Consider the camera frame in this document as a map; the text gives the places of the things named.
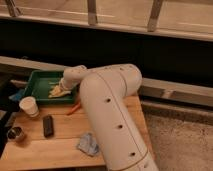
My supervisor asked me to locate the blue object left edge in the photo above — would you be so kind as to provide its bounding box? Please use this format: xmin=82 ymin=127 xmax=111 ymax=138
xmin=9 ymin=89 xmax=24 ymax=102

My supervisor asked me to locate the white paper cup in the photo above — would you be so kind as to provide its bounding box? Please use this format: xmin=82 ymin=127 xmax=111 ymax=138
xmin=19 ymin=96 xmax=39 ymax=117

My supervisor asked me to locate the crumpled grey blue cloth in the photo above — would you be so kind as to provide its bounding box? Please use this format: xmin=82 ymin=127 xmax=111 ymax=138
xmin=77 ymin=133 xmax=99 ymax=157

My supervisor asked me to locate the black remote control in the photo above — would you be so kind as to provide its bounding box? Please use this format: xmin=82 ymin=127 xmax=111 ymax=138
xmin=43 ymin=115 xmax=54 ymax=137

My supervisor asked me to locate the green plastic tray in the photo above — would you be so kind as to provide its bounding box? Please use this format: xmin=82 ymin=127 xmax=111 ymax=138
xmin=23 ymin=70 xmax=77 ymax=105

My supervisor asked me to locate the yellow banana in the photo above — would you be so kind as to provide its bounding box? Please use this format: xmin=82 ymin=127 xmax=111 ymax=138
xmin=49 ymin=85 xmax=70 ymax=98

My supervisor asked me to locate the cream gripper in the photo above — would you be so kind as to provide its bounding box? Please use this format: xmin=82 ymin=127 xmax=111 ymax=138
xmin=58 ymin=78 xmax=71 ymax=93

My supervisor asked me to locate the metal can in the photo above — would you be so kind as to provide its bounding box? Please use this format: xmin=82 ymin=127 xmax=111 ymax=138
xmin=7 ymin=127 xmax=26 ymax=142

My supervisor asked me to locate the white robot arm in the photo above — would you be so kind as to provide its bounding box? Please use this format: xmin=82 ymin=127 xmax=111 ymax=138
xmin=59 ymin=64 xmax=159 ymax=171

